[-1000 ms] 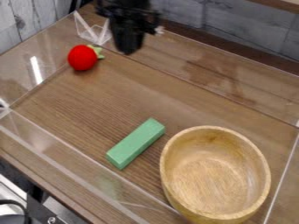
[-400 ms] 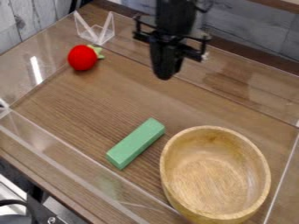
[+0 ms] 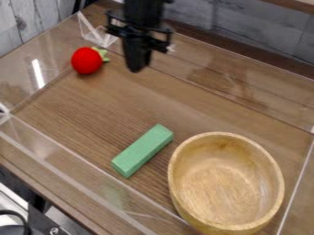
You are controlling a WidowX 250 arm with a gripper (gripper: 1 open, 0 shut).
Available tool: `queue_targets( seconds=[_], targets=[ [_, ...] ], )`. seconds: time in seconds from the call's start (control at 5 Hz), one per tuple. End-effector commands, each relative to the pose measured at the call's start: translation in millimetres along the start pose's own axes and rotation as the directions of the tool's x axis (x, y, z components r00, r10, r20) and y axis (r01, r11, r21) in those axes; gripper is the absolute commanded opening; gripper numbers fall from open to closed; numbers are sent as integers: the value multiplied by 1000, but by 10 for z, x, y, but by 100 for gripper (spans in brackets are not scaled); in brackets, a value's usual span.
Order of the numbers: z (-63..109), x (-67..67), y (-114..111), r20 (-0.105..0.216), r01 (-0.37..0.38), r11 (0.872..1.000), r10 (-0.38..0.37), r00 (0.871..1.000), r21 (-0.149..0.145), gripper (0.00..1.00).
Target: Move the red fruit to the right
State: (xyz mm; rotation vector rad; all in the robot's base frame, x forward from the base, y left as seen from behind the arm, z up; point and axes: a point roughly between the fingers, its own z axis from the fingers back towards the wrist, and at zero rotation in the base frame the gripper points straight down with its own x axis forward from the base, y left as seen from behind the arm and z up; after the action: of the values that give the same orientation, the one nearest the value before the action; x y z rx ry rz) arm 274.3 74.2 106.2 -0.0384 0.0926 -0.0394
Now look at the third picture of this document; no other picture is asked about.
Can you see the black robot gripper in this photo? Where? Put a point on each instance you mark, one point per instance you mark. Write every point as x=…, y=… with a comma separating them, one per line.
x=137, y=23

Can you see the red plush strawberry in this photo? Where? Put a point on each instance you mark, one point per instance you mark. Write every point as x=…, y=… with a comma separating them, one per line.
x=87, y=59

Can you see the green rectangular block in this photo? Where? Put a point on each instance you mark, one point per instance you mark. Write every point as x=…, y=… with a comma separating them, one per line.
x=129, y=160

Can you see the wooden bowl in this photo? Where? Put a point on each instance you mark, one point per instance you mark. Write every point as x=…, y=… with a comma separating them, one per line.
x=226, y=184

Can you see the clear acrylic corner bracket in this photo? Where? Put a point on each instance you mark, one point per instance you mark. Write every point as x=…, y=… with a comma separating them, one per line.
x=95, y=35

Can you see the clear acrylic tray wall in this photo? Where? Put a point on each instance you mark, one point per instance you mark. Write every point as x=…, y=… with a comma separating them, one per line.
x=69, y=122

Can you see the black metal mount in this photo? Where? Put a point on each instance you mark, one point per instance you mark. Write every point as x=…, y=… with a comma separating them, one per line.
x=40, y=224

